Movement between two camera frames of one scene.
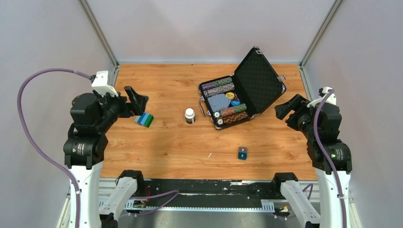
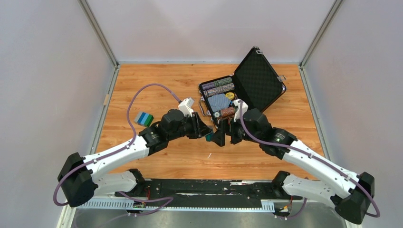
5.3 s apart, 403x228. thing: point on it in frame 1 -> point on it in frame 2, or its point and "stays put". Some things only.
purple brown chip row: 219,90 stays put
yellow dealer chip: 230,95 stays put
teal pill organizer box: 242,154 -> 209,137
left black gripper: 136,107 -> 200,129
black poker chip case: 232,99 stays put
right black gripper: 297,102 -> 219,136
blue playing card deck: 219,102 stays put
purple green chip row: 217,83 stays put
